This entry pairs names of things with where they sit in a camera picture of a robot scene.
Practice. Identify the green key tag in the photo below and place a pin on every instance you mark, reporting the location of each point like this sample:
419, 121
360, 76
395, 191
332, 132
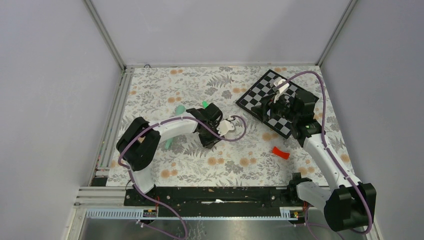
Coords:
204, 104

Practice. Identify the black white checkerboard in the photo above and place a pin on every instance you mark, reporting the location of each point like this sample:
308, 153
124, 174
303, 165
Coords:
302, 108

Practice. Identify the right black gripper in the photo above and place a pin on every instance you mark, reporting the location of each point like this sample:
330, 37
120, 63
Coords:
267, 104

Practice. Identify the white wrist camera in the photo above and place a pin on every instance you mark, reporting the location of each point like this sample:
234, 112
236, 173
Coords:
280, 87
225, 126

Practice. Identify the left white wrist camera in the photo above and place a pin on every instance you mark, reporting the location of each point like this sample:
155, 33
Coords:
225, 126

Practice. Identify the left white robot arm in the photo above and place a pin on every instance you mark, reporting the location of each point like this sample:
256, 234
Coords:
140, 141

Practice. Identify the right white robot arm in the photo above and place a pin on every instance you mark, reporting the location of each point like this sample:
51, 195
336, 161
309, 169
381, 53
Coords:
348, 203

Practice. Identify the white slotted cable duct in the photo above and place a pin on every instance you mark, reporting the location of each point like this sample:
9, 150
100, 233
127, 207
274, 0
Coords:
278, 213

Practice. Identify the floral patterned table mat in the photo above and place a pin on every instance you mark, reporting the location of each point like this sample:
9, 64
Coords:
245, 159

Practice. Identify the mint green plastic stick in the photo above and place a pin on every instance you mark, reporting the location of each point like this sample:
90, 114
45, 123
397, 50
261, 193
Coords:
179, 110

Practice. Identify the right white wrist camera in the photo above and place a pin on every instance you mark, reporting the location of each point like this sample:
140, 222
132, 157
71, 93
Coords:
280, 87

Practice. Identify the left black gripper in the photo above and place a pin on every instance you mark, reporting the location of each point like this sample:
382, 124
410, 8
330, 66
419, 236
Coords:
208, 143

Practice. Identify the red curved plastic piece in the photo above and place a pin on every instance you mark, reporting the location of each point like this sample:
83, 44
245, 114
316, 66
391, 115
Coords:
282, 154

